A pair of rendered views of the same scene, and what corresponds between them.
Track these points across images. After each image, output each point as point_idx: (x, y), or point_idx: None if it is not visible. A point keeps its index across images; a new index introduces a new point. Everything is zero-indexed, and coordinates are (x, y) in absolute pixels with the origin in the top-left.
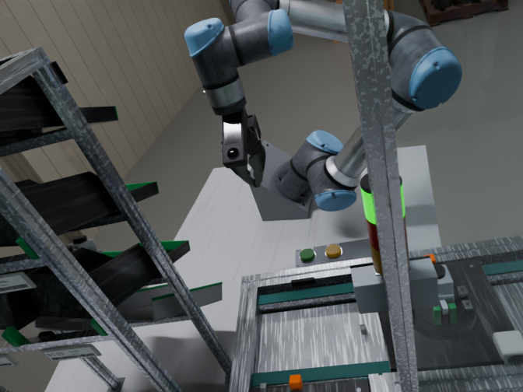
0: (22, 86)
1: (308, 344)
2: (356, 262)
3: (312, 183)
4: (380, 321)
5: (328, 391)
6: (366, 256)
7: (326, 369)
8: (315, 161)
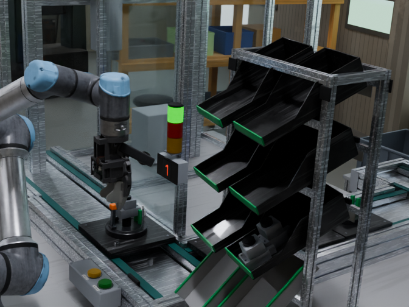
0: (248, 64)
1: (176, 281)
2: (100, 263)
3: (27, 271)
4: (148, 243)
5: (204, 248)
6: (91, 261)
7: (190, 260)
8: (6, 257)
